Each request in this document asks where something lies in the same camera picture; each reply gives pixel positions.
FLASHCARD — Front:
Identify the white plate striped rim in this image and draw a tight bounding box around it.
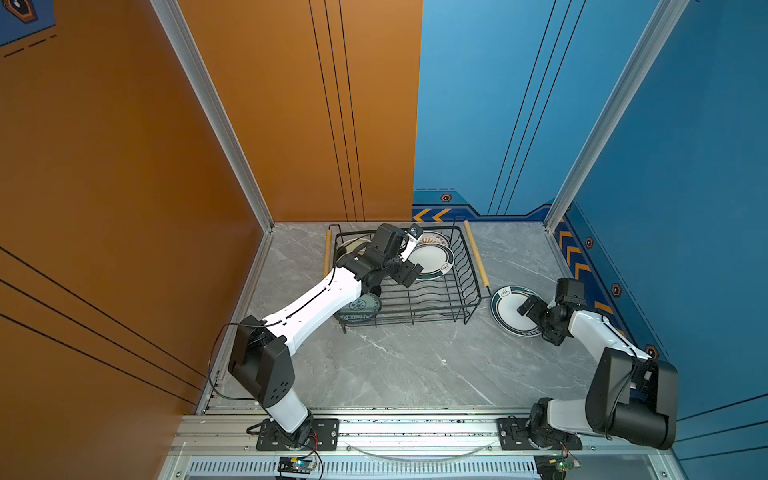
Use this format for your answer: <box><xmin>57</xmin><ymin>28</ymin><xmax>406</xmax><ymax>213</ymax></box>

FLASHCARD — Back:
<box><xmin>408</xmin><ymin>244</ymin><xmax>455</xmax><ymax>280</ymax></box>

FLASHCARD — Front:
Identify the teal patterned plate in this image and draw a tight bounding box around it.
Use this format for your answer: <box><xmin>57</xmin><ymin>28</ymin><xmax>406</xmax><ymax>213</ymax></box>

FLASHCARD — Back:
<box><xmin>334</xmin><ymin>293</ymin><xmax>382</xmax><ymax>324</ymax></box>

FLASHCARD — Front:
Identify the white plate dark green rim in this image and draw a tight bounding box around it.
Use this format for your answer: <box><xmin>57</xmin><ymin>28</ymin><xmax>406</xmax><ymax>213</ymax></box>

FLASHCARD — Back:
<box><xmin>490</xmin><ymin>285</ymin><xmax>541</xmax><ymax>338</ymax></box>

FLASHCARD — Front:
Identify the black wire dish rack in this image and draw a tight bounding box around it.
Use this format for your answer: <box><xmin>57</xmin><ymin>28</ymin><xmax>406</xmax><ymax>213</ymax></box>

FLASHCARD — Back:
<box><xmin>328</xmin><ymin>224</ymin><xmax>487</xmax><ymax>331</ymax></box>

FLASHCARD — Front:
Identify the white plate red dotted pattern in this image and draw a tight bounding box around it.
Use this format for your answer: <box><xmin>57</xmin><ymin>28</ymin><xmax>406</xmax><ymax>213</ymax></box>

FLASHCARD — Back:
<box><xmin>418</xmin><ymin>231</ymin><xmax>450</xmax><ymax>248</ymax></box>

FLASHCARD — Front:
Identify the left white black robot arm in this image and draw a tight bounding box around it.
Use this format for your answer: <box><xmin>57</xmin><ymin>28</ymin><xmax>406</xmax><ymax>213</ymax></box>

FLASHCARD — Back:
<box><xmin>228</xmin><ymin>223</ymin><xmax>423</xmax><ymax>448</ymax></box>

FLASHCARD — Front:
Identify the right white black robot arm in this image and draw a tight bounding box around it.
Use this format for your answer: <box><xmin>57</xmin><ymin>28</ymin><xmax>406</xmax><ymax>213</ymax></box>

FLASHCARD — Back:
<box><xmin>517</xmin><ymin>278</ymin><xmax>678</xmax><ymax>450</ymax></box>

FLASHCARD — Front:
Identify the cream plate dark rim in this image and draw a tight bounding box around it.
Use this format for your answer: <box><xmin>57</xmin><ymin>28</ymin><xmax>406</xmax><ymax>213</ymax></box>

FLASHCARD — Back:
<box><xmin>335</xmin><ymin>237</ymin><xmax>371</xmax><ymax>261</ymax></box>

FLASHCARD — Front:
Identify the right circuit board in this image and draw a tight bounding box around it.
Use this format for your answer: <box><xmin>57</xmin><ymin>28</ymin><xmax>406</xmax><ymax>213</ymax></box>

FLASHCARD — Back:
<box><xmin>534</xmin><ymin>457</ymin><xmax>581</xmax><ymax>480</ymax></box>

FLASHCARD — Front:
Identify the left green circuit board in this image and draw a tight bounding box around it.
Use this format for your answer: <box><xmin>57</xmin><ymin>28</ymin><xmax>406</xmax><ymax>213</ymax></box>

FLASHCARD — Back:
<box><xmin>277</xmin><ymin>456</ymin><xmax>319</xmax><ymax>479</ymax></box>

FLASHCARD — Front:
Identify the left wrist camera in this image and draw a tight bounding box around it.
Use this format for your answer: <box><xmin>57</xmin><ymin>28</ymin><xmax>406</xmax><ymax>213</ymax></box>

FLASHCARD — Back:
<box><xmin>400</xmin><ymin>223</ymin><xmax>423</xmax><ymax>261</ymax></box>

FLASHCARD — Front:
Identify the far wooden rack handle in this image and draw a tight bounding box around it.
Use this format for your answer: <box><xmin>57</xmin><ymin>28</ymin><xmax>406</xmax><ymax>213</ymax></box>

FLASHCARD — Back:
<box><xmin>323</xmin><ymin>228</ymin><xmax>333</xmax><ymax>276</ymax></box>

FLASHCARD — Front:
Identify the wooden rack handle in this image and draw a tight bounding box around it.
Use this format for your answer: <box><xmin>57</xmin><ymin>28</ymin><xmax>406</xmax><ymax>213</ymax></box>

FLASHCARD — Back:
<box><xmin>323</xmin><ymin>228</ymin><xmax>333</xmax><ymax>276</ymax></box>
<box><xmin>463</xmin><ymin>220</ymin><xmax>492</xmax><ymax>294</ymax></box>

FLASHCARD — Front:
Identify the near wooden rack handle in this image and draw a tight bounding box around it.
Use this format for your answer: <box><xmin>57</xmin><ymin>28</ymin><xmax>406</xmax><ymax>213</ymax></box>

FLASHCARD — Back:
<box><xmin>463</xmin><ymin>220</ymin><xmax>492</xmax><ymax>294</ymax></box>

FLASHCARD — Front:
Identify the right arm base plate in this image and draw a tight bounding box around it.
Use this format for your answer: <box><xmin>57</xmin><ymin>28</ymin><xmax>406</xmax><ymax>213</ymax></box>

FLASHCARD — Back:
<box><xmin>496</xmin><ymin>417</ymin><xmax>583</xmax><ymax>451</ymax></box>

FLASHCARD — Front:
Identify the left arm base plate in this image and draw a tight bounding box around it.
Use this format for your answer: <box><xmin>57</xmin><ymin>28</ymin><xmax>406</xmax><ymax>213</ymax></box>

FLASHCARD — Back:
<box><xmin>247</xmin><ymin>418</ymin><xmax>340</xmax><ymax>452</ymax></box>

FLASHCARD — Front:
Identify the aluminium mounting rail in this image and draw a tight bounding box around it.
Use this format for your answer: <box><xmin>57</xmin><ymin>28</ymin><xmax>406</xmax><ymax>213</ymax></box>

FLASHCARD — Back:
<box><xmin>158</xmin><ymin>408</ymin><xmax>686</xmax><ymax>479</ymax></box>

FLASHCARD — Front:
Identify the left aluminium corner post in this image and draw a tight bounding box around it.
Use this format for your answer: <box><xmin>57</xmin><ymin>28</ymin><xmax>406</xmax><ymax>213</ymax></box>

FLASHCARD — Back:
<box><xmin>150</xmin><ymin>0</ymin><xmax>274</xmax><ymax>234</ymax></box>

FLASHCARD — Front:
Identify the aluminium corner post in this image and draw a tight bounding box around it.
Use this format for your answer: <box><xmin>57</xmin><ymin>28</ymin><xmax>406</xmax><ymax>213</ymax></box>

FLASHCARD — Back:
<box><xmin>543</xmin><ymin>0</ymin><xmax>689</xmax><ymax>234</ymax></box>
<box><xmin>150</xmin><ymin>0</ymin><xmax>274</xmax><ymax>234</ymax></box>

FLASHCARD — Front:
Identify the right aluminium corner post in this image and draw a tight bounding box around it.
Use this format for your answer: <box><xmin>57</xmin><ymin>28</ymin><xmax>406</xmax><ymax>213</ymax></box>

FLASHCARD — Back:
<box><xmin>543</xmin><ymin>0</ymin><xmax>689</xmax><ymax>234</ymax></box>

